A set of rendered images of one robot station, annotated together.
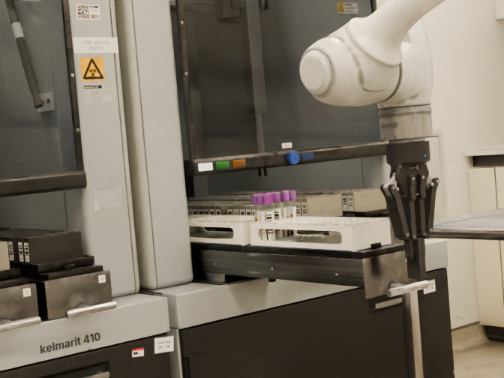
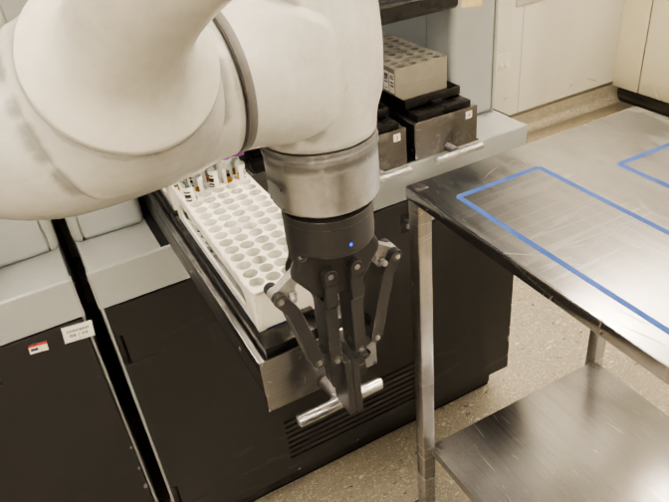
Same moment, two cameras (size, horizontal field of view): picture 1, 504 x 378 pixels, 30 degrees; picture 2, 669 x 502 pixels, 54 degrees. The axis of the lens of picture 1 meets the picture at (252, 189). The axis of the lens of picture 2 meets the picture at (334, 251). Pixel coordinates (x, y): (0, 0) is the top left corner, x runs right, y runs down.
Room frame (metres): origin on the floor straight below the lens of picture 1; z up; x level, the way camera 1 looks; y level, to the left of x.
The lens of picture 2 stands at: (1.16, -0.39, 1.26)
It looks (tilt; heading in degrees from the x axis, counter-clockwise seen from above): 33 degrees down; 15
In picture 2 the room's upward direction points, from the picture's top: 6 degrees counter-clockwise
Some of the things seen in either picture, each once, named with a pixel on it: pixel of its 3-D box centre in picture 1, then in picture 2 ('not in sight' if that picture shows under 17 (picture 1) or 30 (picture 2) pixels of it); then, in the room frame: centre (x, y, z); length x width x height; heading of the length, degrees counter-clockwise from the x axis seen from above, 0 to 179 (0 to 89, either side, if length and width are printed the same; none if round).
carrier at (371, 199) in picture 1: (367, 202); (418, 78); (2.33, -0.28, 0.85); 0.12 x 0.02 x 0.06; 128
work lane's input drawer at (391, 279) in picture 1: (273, 260); (220, 230); (1.91, -0.03, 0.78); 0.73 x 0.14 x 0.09; 39
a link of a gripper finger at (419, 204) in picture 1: (416, 206); (350, 301); (1.62, -0.28, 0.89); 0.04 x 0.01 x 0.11; 39
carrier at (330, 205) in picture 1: (322, 208); not in sight; (2.23, -0.16, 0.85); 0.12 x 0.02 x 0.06; 128
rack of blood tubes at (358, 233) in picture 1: (316, 235); (248, 240); (1.80, -0.12, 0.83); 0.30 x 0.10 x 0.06; 39
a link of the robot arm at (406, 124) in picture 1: (406, 124); (322, 165); (1.61, -0.27, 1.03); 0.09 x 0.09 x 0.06
